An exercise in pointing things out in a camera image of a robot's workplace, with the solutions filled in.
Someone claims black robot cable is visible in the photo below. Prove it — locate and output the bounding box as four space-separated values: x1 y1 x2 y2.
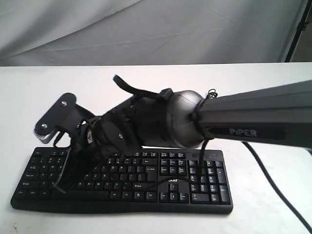
240 141 312 231

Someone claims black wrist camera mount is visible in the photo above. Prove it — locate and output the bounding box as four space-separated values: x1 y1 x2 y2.
34 93 95 144

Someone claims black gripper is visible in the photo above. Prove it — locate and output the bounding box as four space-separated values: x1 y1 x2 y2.
50 97 147 195

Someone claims black stand pole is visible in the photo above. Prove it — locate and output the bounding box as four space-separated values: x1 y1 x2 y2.
284 0 312 63

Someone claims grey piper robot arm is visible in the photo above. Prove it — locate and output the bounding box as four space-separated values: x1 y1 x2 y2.
54 76 312 193

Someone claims grey backdrop cloth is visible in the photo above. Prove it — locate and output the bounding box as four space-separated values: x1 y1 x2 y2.
0 0 307 66

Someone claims black acer keyboard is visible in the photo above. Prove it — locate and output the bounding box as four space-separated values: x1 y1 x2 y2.
10 147 234 214

